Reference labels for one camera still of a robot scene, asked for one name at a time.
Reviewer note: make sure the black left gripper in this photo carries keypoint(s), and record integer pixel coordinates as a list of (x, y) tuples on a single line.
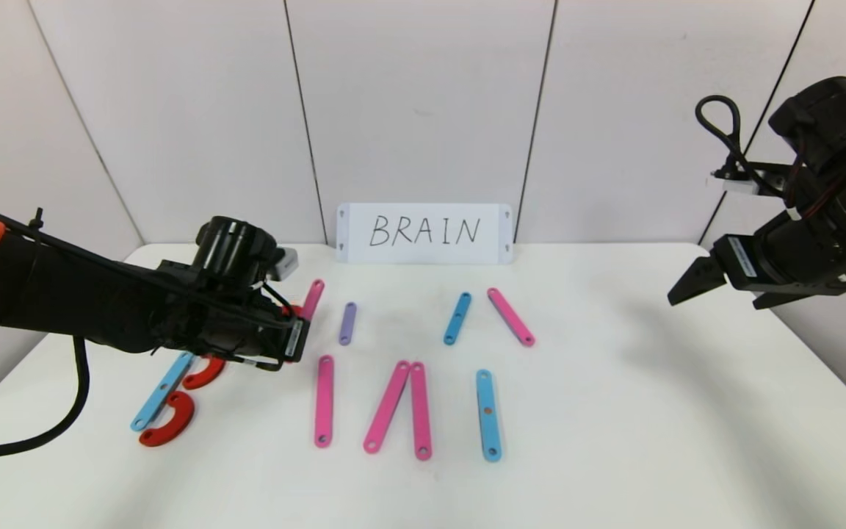
[(296, 339)]

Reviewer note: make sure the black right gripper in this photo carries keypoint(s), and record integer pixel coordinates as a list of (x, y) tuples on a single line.
[(739, 258)]

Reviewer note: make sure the pink bar with holes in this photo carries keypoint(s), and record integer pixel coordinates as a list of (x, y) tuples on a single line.
[(421, 411), (510, 317), (324, 404), (314, 297), (387, 406)]

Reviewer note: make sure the black and orange left arm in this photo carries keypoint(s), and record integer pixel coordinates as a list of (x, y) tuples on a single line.
[(63, 308)]

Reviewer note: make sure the white BRAIN sign card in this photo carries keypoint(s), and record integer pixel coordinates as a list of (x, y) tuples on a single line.
[(423, 252)]

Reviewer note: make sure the small red curved piece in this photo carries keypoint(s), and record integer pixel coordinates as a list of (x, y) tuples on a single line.
[(292, 310)]

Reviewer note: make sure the short purple flat bar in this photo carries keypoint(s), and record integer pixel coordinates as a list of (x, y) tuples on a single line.
[(348, 323)]

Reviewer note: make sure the large red curved piece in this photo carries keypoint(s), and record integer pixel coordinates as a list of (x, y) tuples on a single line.
[(206, 375), (181, 422)]

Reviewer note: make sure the long blue flat bar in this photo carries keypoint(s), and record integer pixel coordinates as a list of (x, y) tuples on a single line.
[(487, 397), (155, 402)]

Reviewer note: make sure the short blue flat bar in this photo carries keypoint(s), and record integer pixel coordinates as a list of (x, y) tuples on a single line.
[(457, 319)]

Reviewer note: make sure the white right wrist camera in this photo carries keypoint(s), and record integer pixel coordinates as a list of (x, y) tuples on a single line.
[(739, 185)]

